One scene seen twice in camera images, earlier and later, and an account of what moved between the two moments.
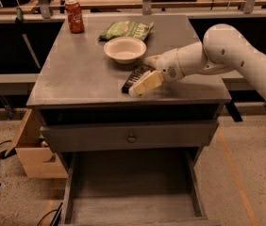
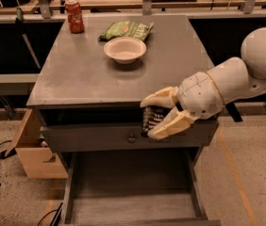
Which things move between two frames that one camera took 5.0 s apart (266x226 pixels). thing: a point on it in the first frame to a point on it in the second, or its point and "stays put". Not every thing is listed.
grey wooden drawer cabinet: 77,88 stays put
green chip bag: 125,28 stays put
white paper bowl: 124,49 stays put
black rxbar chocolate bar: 134,75 to 153,114
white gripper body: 167,65 to 200,95
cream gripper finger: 153,60 to 165,98
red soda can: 74,16 stays put
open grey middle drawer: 136,188 stays put
